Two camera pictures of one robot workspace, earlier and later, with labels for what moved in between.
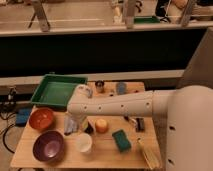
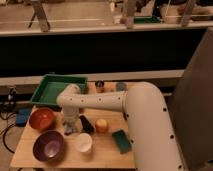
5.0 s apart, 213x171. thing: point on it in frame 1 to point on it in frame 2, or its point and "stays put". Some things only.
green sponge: x=121 y=140 stays put
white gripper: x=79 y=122 to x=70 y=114
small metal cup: x=99 y=85 stays put
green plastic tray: x=54 y=90 stays put
